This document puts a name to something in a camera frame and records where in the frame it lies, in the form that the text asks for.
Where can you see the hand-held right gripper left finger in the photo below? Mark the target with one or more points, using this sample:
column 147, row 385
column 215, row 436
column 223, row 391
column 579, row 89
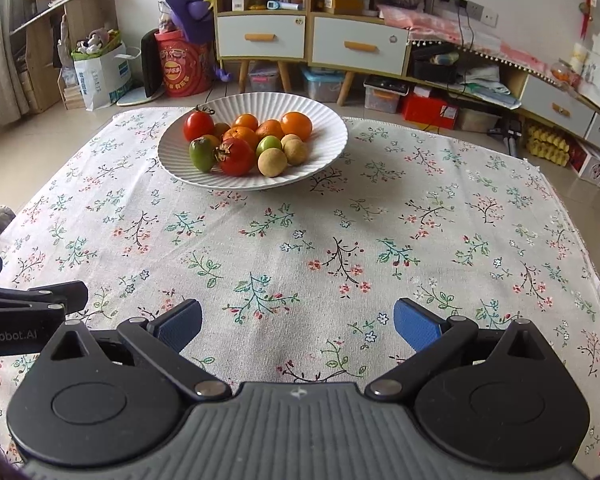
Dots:
column 177, row 322

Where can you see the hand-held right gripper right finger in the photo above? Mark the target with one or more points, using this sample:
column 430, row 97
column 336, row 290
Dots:
column 415, row 325

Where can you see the green jujube with brown patch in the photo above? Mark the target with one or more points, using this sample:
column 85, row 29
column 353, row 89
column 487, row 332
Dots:
column 201, row 155

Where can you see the large red tomato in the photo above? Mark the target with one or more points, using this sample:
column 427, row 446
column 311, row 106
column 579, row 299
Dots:
column 236, row 156

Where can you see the tan longan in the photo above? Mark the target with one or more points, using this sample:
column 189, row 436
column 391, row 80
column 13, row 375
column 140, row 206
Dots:
column 290, row 138
column 296, row 153
column 271, row 165

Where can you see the dark brown longan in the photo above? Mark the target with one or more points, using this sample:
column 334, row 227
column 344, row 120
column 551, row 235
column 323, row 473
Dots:
column 221, row 131

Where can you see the small red tomato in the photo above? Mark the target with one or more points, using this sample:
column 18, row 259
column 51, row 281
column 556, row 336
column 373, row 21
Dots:
column 198, row 126

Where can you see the light green jujube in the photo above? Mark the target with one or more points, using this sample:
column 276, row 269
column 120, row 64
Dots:
column 269, row 143

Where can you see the white ribbed plate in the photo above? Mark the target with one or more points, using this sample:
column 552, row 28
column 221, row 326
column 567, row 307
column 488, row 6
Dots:
column 325, row 140

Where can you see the orange tomato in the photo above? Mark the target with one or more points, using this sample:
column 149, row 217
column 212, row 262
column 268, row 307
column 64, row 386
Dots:
column 245, row 121
column 296, row 126

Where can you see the floral tablecloth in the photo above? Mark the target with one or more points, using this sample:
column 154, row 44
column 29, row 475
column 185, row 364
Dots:
column 300, row 240

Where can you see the orange mandarin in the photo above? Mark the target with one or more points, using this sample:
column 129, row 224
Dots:
column 240, row 137
column 270, row 129

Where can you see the red flat box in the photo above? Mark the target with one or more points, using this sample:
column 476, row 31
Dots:
column 427, row 110

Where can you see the white paper bag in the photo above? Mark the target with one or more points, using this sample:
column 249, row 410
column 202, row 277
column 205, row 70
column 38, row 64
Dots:
column 102, row 77

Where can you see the yellow egg tray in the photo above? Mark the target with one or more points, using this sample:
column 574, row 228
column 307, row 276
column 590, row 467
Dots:
column 547, row 142

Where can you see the dark lid storage box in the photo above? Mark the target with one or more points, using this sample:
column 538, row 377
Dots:
column 382, row 95

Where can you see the white pink cardboard box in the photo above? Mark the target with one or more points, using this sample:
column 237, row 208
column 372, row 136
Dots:
column 592, row 165

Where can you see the black panel on white base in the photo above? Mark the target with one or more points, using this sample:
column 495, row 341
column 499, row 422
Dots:
column 150, row 67

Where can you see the stuffed toys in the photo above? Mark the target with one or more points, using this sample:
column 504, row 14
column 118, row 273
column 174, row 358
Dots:
column 95, row 40

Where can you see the red snack bucket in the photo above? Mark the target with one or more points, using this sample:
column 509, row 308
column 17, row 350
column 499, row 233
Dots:
column 185, row 70

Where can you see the blue lid storage box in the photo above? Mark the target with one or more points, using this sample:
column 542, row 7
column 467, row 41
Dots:
column 322, row 85

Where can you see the clear plastic storage box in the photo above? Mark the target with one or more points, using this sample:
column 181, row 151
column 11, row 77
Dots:
column 265, row 77

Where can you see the low wooden cabinet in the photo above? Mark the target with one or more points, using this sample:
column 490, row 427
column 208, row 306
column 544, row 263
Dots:
column 512, row 82

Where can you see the wooden bookshelf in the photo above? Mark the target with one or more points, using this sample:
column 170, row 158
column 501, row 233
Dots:
column 80, row 10

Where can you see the white cabinet drawer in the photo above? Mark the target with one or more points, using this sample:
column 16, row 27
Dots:
column 260, row 37
column 360, row 46

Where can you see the pink cloth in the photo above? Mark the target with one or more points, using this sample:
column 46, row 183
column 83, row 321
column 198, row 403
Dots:
column 450, row 27

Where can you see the purple plush toy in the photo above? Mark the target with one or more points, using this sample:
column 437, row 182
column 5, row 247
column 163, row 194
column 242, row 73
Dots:
column 190, row 5

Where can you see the brown cardboard box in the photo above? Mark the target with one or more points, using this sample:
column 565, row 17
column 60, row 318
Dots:
column 342, row 4

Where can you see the white blue thermometer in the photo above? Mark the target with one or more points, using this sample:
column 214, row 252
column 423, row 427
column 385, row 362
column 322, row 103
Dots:
column 280, row 5

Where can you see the white wall socket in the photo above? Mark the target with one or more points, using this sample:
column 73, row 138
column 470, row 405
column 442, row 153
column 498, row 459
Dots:
column 482, row 12

